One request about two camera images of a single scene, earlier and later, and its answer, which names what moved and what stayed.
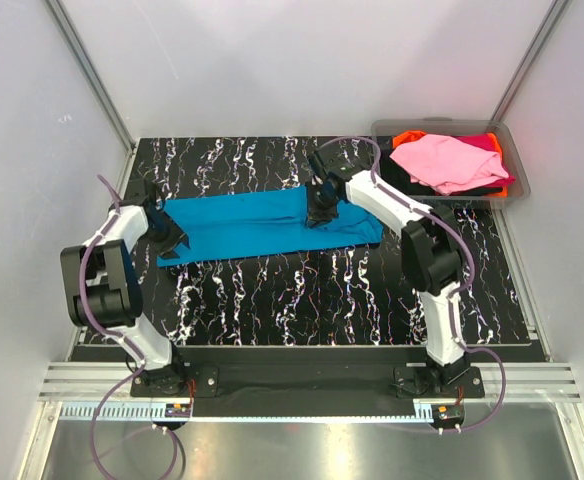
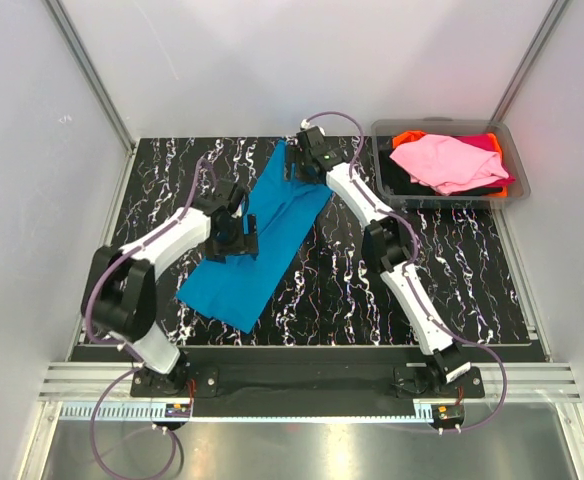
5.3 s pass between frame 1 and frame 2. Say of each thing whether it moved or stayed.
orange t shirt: stayed
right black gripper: moved
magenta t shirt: stayed
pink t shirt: stayed
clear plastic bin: stayed
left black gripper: moved
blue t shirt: moved
